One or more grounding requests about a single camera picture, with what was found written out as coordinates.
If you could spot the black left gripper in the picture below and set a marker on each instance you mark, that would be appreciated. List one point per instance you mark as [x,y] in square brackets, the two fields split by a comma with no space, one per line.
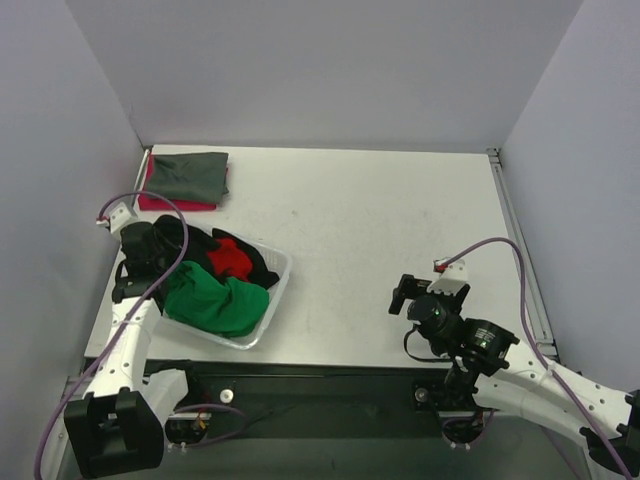
[142,248]

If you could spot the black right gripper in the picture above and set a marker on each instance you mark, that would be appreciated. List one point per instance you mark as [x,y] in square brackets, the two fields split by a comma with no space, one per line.
[409,288]

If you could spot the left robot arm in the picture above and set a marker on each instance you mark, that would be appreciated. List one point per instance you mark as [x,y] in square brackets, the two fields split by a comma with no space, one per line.
[117,426]

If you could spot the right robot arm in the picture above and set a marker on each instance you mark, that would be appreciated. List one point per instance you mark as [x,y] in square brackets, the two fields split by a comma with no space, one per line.
[495,370]

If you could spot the folded magenta t-shirt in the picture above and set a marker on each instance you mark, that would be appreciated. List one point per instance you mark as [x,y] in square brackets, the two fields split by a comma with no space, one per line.
[153,204]

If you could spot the folded grey t-shirt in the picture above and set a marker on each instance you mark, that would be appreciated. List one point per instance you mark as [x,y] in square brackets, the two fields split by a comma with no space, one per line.
[194,177]

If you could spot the red t-shirt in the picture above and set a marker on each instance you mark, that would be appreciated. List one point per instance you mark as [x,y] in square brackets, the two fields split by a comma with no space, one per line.
[229,261]

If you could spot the green t-shirt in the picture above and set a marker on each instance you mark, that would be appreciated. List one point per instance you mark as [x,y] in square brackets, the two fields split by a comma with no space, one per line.
[230,309]

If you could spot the white plastic laundry basket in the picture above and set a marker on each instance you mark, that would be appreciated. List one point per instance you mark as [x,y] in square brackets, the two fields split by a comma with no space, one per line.
[271,270]

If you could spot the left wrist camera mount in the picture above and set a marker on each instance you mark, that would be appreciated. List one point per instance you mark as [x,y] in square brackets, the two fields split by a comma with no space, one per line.
[117,218]

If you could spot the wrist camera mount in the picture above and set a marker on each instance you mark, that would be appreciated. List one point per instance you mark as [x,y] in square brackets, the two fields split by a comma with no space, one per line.
[117,218]
[452,276]

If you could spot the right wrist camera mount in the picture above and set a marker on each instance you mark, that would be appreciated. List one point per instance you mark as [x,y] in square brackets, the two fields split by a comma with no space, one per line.
[452,276]

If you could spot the aluminium frame rail right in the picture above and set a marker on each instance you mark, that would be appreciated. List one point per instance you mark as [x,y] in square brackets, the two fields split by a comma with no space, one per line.
[537,316]

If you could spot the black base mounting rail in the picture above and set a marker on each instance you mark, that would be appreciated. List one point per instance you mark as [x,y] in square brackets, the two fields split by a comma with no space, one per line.
[289,402]

